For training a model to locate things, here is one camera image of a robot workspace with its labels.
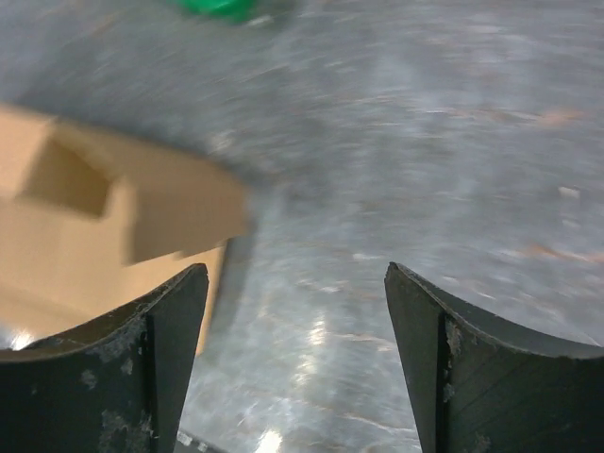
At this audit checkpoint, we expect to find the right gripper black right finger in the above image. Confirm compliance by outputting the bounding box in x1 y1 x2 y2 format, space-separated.
384 263 603 452

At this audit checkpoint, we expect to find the green plastic crate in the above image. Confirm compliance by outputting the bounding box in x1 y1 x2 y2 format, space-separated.
170 0 276 26

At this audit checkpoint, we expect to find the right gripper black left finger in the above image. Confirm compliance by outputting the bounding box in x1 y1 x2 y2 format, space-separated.
1 264 209 452

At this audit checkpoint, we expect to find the brown cardboard sheet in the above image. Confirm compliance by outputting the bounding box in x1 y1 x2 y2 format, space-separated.
1 105 248 345

